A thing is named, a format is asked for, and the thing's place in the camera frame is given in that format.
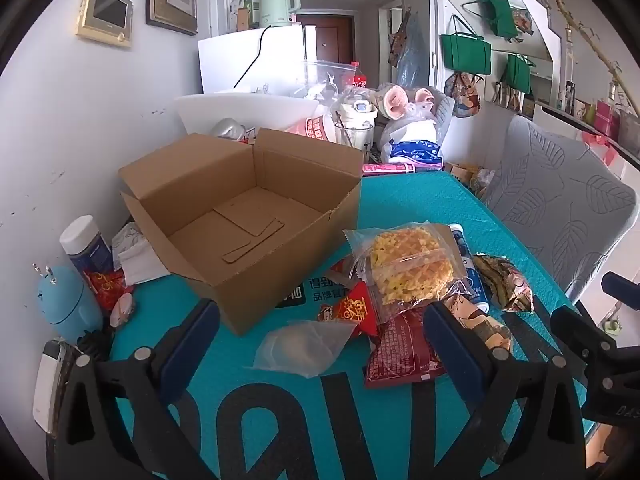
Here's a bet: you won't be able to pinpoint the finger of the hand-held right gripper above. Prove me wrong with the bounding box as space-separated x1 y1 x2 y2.
601 271 640 306
550 305 619 377

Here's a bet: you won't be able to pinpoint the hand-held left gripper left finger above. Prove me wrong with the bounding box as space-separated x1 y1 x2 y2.
54 299 221 480

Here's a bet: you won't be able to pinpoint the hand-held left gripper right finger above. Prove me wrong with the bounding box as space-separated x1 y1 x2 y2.
422 301 586 480

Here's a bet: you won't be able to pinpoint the dark illustrated snack packet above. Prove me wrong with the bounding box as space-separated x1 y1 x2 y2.
445 295 514 356

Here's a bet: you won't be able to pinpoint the dark red snack packet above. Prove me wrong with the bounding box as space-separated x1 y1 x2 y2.
364 305 447 389

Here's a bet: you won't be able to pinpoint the blue tablet tube white cap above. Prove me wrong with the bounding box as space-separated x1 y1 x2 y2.
448 224 491 313

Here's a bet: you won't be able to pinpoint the brown patterned snack packet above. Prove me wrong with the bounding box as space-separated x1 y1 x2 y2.
472 255 534 314

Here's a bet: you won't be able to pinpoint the yellow crispy snack clear bag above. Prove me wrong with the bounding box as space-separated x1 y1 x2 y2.
343 222 476 325

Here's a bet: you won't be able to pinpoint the red festive snack packet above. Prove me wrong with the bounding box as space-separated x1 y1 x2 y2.
317 280 381 341

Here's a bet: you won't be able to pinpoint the brown cardboard box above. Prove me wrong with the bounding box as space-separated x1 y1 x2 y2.
118 128 364 336

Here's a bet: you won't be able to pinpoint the translucent plastic snack packet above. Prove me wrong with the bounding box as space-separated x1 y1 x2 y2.
253 320 358 379

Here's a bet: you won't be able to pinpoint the pink round object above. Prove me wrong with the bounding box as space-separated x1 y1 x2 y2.
111 294 137 329

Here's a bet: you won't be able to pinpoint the white tissue packets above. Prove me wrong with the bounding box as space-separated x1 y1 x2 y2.
111 222 172 286

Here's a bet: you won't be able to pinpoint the red gold packet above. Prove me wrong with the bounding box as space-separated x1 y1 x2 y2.
85 267 134 312

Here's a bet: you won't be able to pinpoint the grey leaf pattern chair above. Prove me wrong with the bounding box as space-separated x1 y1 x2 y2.
481 114 639 307

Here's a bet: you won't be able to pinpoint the light blue round gadget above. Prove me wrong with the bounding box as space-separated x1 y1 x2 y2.
35 262 104 346

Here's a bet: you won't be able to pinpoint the blue bottle white cap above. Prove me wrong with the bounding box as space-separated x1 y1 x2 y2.
59 215 115 274

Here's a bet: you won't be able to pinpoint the teal printed mat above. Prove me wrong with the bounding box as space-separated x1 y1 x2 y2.
110 170 597 480

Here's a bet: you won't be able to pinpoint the pink gift boxes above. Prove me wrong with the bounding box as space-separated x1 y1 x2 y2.
594 99 640 147

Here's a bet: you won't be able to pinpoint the pile of snack bags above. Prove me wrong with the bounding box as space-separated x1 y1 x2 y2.
445 160 497 199

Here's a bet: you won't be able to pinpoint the pink tube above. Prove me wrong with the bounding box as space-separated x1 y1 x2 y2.
362 162 444 175

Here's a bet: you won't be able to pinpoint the blue tissue pack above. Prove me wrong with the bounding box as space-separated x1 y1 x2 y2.
390 141 442 165

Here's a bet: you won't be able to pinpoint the silver round object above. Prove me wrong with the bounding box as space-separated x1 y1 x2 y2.
210 117 247 141

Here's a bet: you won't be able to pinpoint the white plastic bag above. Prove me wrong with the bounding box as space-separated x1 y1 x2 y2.
381 119 445 166

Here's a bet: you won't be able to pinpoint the drinking glass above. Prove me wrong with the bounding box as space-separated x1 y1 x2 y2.
334 121 375 153

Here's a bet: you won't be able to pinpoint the white tray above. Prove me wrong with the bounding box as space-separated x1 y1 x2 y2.
174 92 322 137

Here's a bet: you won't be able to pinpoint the small green tote bag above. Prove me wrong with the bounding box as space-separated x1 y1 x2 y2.
502 53 536 95

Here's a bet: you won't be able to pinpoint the pink instant cup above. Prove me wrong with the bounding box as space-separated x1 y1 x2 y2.
287 114 337 144

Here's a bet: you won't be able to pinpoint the patterned cloth bag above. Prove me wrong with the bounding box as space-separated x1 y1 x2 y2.
444 72 484 119

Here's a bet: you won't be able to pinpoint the pig plush toy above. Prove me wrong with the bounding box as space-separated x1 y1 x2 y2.
375 82 434 122

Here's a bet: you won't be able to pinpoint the bamboo stalk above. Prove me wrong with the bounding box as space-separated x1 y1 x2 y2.
537 0 640 97

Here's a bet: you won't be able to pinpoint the white fridge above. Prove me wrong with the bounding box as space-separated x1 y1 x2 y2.
198 25 317 96

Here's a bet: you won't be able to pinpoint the large green tote bag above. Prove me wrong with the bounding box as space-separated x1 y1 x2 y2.
440 15 493 75

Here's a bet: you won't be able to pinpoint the red cap soda bottle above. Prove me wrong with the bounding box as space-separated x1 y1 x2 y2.
347 61 369 89

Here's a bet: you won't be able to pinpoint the blue plastic bag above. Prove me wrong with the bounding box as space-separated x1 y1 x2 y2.
397 12 431 89

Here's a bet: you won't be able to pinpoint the clear zip bag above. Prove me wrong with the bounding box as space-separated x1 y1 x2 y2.
300 60 362 102

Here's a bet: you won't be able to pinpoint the tilted green tote bag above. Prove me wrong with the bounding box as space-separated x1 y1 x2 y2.
478 0 520 41

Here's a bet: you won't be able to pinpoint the brown door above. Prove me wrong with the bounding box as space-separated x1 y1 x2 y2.
297 14 356 77

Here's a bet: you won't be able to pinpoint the mint green kettle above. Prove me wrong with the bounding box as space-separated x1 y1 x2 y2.
258 0 302 29

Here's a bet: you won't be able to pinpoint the black power cable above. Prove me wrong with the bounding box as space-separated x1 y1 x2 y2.
234 25 272 92

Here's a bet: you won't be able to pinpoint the beige wall intercom panel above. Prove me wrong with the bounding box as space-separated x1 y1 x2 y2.
76 0 134 49

